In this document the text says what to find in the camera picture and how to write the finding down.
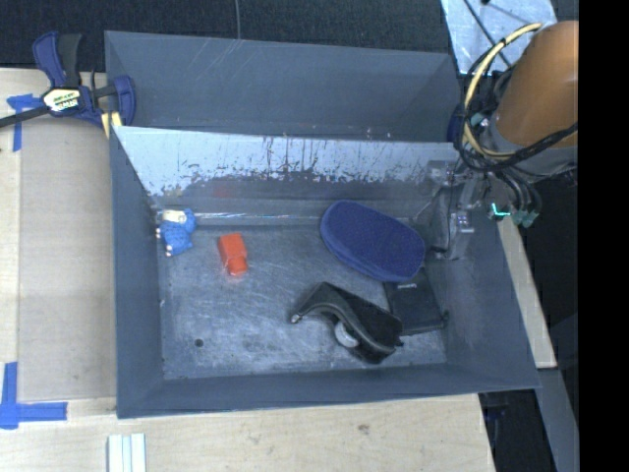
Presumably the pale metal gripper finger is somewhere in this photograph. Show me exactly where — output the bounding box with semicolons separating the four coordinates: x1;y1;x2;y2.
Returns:
427;184;451;256
448;211;477;262

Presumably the dark blue oval case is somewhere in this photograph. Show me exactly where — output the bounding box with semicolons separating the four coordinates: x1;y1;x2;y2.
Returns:
318;199;428;284

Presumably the black flat box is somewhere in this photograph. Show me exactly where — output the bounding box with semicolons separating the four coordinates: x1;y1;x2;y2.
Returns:
382;266;450;336

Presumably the black curved plastic tool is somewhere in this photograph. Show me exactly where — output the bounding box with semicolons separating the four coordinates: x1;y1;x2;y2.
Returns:
287;280;406;366

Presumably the grey metal bin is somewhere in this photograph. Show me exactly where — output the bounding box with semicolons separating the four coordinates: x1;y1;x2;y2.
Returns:
103;29;543;420

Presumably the orange-red plastic block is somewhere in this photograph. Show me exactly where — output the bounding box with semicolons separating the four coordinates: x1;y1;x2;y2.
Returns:
216;232;251;278

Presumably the blue and white toy animal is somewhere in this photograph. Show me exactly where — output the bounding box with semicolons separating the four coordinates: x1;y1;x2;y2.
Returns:
155;207;199;259

